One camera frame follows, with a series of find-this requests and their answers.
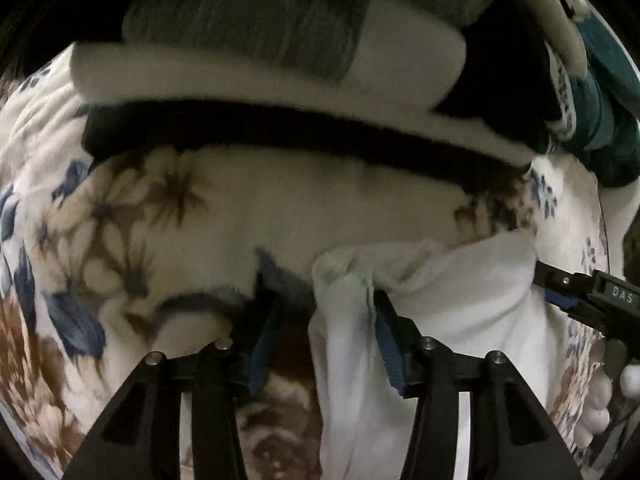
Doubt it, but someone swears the right hand white glove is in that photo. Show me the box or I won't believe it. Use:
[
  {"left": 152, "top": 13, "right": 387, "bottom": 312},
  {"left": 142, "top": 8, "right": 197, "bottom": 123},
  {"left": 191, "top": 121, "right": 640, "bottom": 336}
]
[{"left": 574, "top": 364, "right": 639, "bottom": 450}]

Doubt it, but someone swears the black grey folded garment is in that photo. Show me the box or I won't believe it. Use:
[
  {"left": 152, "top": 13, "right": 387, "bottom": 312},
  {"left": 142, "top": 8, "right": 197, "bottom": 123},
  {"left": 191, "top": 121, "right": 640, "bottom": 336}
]
[{"left": 122, "top": 0, "right": 494, "bottom": 80}]

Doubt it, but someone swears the teal plush blanket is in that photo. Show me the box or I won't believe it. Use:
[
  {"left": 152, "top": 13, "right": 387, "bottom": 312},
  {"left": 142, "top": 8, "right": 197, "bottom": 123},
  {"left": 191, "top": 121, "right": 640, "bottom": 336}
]
[{"left": 563, "top": 13, "right": 639, "bottom": 188}]

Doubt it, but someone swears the floral bed blanket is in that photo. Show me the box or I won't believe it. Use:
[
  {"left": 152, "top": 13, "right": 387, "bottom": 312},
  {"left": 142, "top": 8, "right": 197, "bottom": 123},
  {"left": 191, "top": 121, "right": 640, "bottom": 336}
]
[{"left": 1, "top": 53, "right": 606, "bottom": 479}]

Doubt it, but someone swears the white t-shirt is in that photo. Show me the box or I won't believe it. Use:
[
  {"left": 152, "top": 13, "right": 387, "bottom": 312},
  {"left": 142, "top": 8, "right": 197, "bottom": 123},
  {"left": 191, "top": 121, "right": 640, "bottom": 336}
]
[{"left": 308, "top": 231, "right": 567, "bottom": 479}]

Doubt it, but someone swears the black bottom folded garment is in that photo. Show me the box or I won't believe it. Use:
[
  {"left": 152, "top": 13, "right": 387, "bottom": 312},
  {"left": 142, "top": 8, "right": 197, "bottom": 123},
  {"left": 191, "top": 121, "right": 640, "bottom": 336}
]
[{"left": 81, "top": 100, "right": 530, "bottom": 193}]

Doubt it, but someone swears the cream folded garment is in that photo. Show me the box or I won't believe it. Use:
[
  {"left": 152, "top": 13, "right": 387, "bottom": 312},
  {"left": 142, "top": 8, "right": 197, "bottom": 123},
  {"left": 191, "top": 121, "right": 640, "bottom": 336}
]
[{"left": 70, "top": 0, "right": 534, "bottom": 164}]

